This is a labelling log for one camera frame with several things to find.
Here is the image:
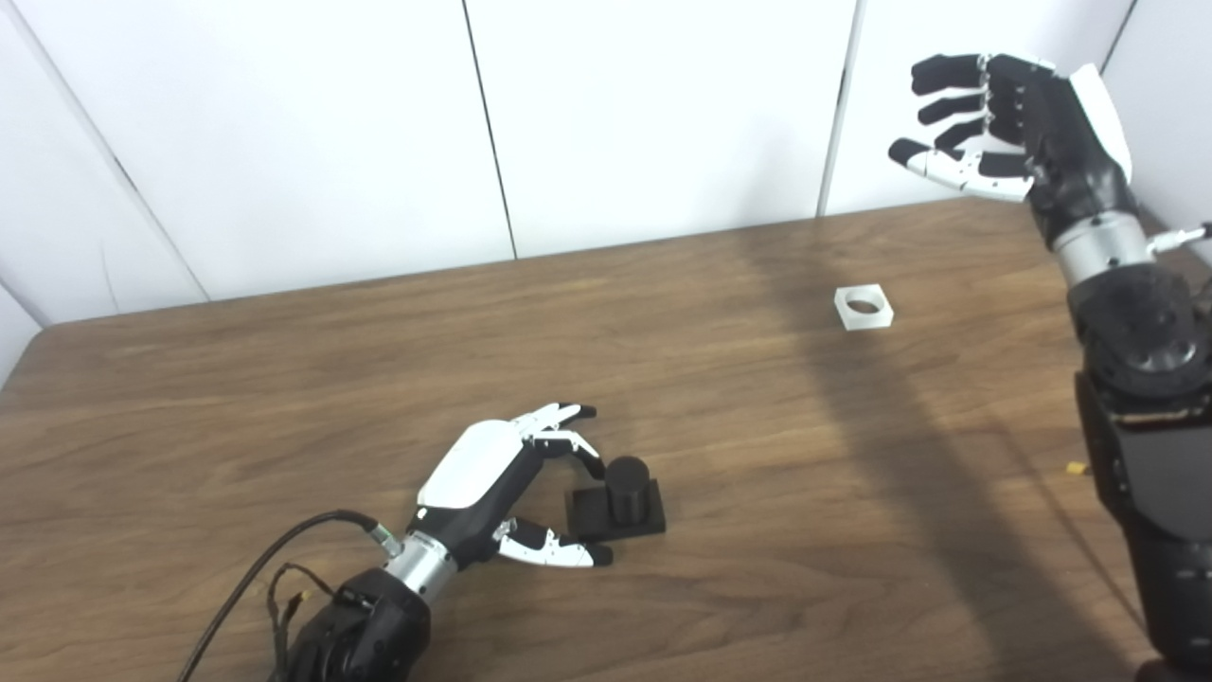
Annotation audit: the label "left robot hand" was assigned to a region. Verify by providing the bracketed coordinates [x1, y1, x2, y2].
[407, 403, 615, 569]

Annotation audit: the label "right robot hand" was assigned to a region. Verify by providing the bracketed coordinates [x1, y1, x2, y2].
[888, 53, 1142, 249]

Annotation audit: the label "black peg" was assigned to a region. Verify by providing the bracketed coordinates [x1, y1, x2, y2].
[565, 456, 667, 544]

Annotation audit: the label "white square piece with hole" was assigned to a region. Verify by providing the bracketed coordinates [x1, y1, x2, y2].
[834, 283, 895, 332]

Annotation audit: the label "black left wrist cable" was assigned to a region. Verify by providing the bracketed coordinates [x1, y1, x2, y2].
[175, 510, 406, 682]

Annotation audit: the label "thin yellow-tipped left arm wires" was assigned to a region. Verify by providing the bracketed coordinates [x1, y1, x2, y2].
[265, 563, 318, 682]

